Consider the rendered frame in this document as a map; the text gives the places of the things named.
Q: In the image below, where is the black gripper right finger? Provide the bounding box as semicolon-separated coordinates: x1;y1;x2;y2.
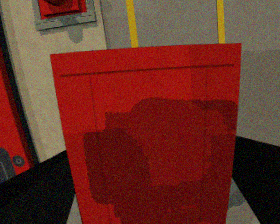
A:
231;136;280;224

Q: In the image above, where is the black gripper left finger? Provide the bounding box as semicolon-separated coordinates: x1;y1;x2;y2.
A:
0;149;75;224

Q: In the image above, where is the yellow rectangular outline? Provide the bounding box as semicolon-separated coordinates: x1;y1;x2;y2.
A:
126;0;225;47

